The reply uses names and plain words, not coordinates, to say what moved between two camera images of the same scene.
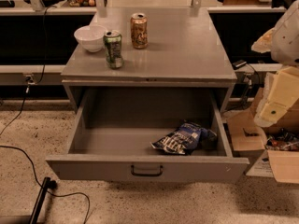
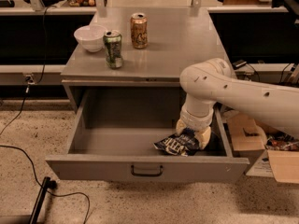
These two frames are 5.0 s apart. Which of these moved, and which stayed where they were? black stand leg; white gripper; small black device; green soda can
Moved: white gripper
Stayed: black stand leg; green soda can; small black device
